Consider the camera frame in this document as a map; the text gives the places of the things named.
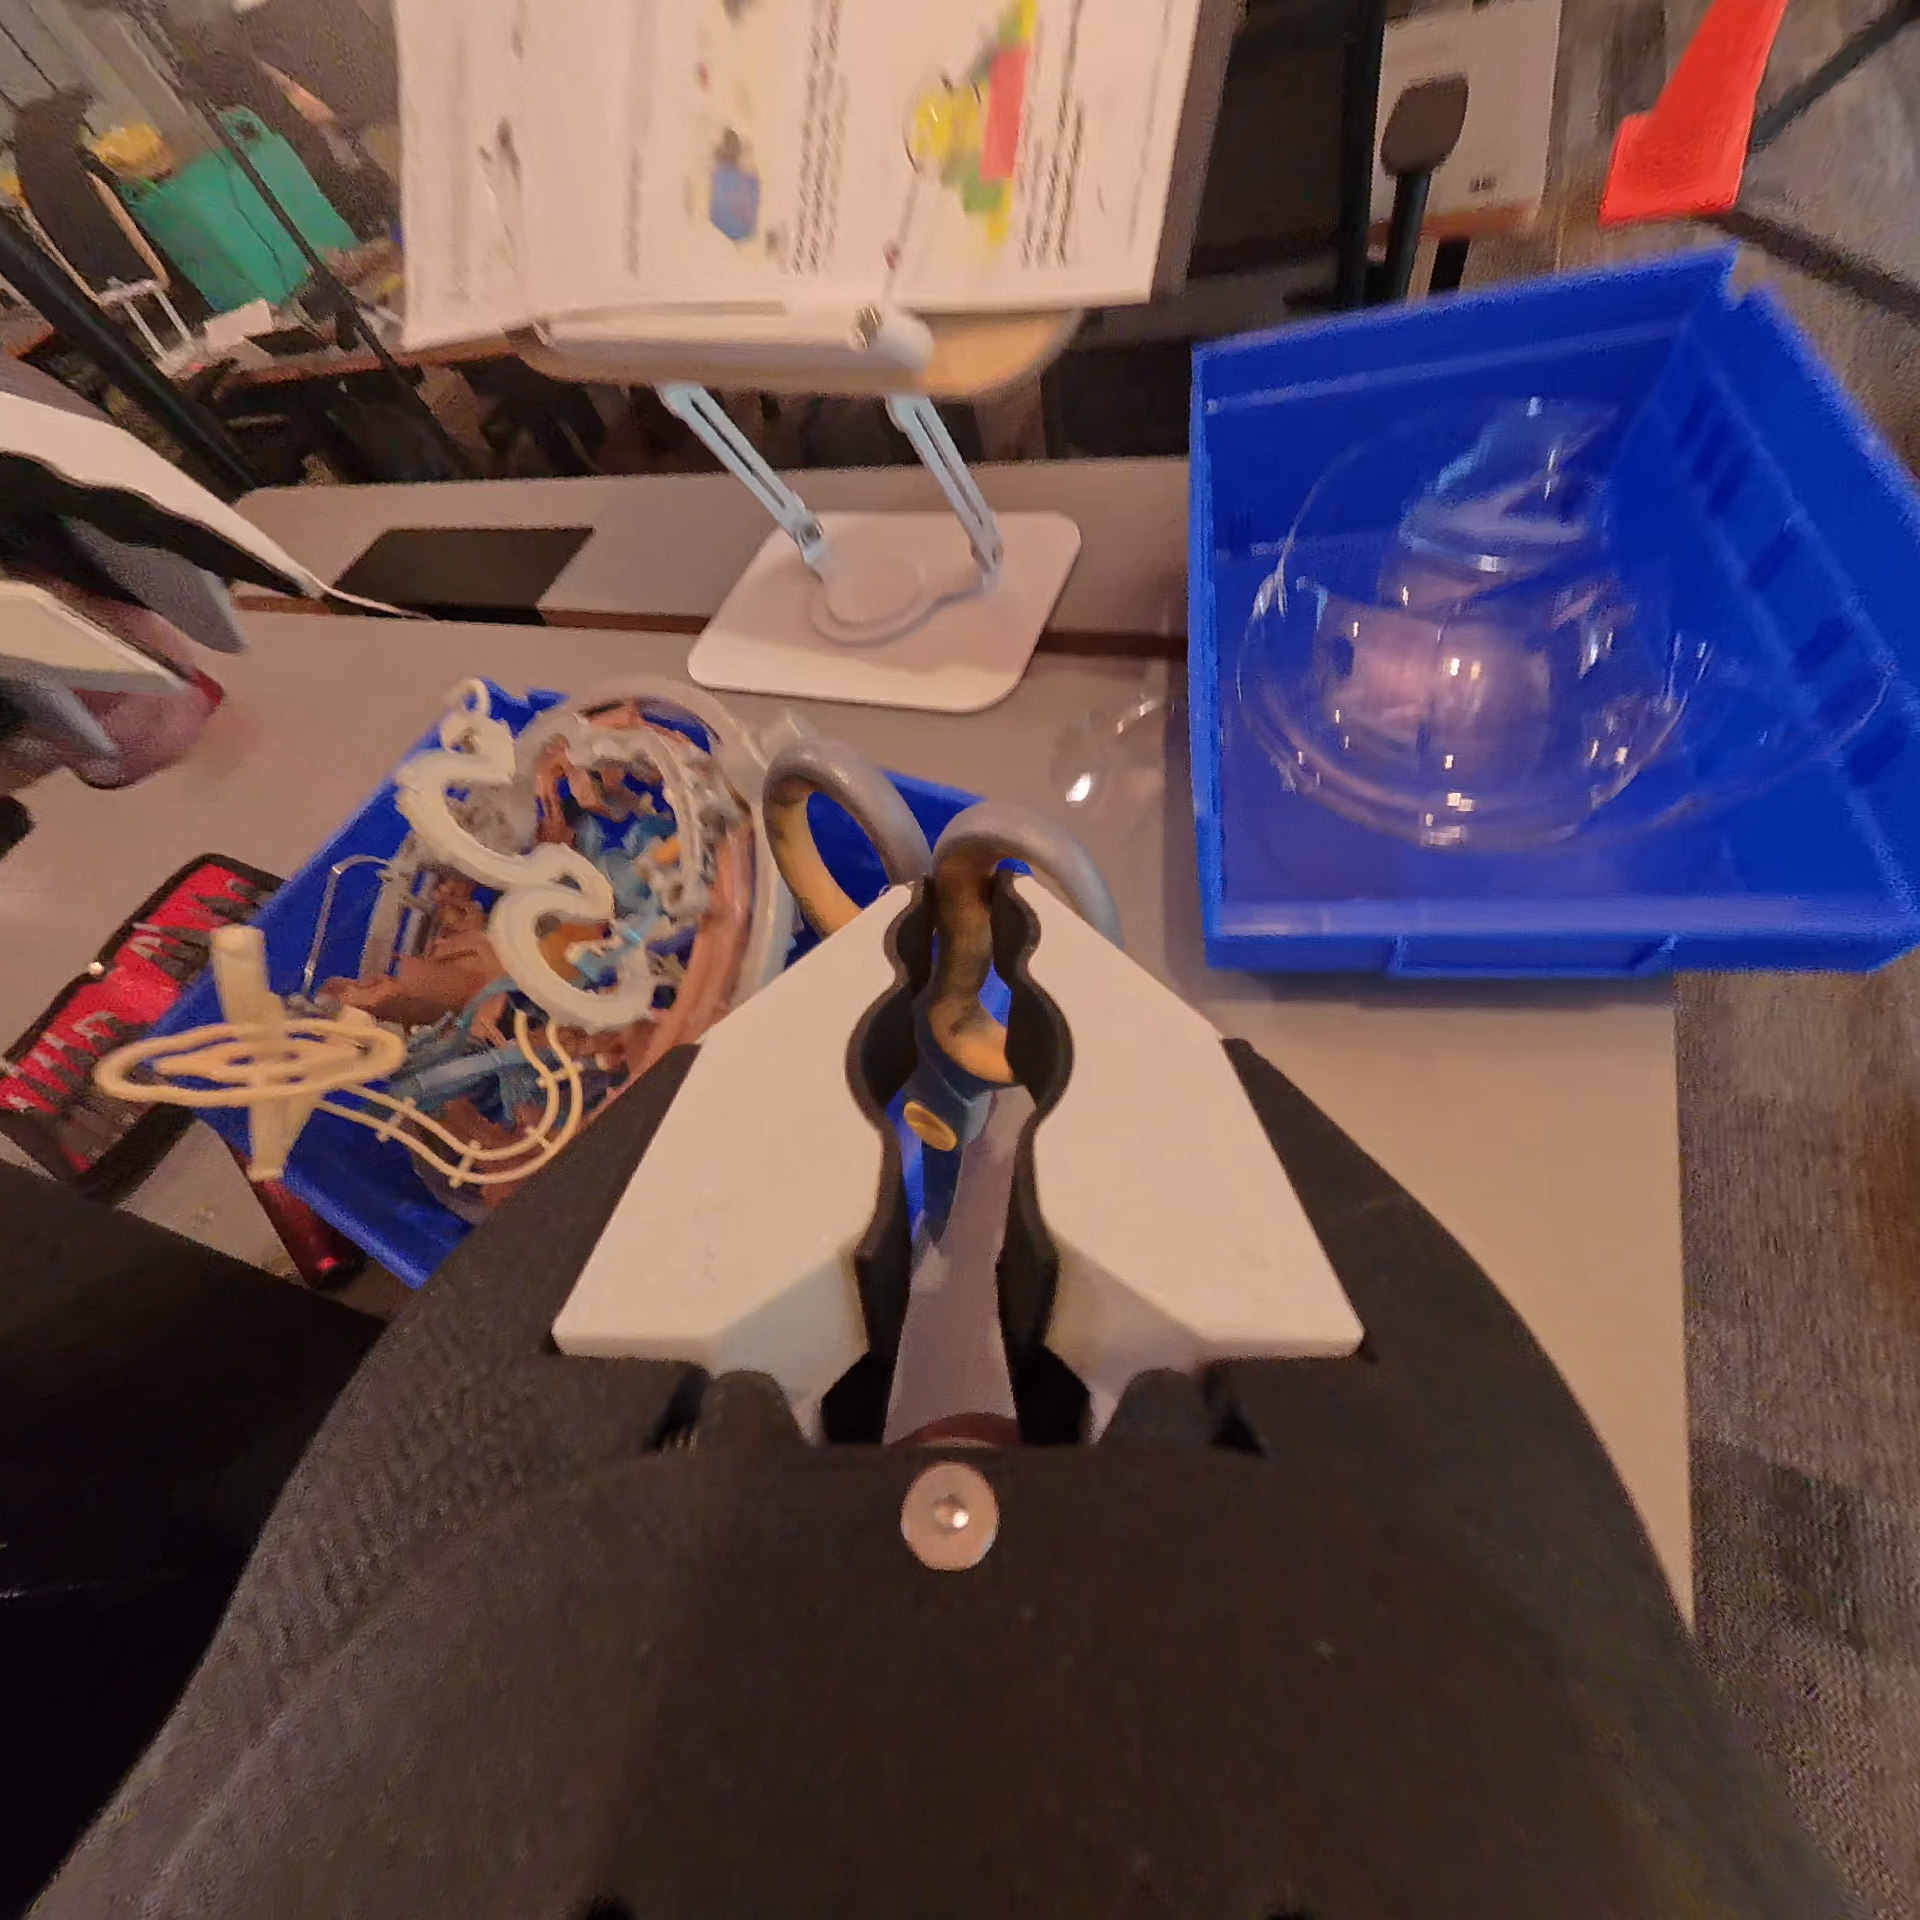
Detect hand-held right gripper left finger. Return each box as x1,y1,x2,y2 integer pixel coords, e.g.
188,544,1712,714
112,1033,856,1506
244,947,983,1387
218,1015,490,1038
554,883,929,1442

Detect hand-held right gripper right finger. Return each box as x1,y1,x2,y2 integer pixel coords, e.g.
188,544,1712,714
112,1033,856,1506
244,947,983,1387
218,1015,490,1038
997,872,1368,1440

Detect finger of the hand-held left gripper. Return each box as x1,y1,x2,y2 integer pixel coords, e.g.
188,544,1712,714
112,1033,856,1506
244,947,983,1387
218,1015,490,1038
0,393,428,654
0,584,203,759

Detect grey handled scissors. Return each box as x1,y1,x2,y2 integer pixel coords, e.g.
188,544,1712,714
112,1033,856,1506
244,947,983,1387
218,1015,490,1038
763,742,1127,1455

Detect small blue plastic bin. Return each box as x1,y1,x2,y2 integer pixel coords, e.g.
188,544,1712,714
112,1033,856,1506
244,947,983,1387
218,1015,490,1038
151,712,992,1292

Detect marble maze ball toy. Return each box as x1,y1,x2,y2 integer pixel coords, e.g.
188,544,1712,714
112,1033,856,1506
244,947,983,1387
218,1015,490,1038
307,682,812,1203

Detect pale yellow plastic track piece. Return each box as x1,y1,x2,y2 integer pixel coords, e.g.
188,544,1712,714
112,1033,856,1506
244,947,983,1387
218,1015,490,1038
92,921,587,1194

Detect green storage bin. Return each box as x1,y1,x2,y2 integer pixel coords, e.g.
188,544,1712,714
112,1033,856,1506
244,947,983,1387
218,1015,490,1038
120,106,362,320

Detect red black tool pouch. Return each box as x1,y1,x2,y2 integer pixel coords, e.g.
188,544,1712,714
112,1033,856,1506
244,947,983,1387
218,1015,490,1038
0,855,370,1292

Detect large blue plastic bin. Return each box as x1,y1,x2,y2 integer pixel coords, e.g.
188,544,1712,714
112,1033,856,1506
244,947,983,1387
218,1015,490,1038
1191,246,1920,979

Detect white book stand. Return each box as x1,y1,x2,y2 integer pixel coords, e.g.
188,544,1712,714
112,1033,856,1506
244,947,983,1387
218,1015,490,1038
510,292,1085,714

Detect person's black sweater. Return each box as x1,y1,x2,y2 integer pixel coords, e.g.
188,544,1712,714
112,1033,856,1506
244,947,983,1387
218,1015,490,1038
0,1161,392,1920

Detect printed instruction sheet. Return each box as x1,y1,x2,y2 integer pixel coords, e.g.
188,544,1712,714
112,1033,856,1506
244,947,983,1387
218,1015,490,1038
392,0,1203,355

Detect clear plastic dome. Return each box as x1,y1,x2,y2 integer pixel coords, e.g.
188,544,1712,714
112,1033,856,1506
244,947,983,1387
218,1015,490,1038
1395,397,1643,618
1236,450,1892,850

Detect red orange plastic tray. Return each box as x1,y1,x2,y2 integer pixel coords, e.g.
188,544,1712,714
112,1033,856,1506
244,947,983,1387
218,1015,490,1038
1597,0,1795,229

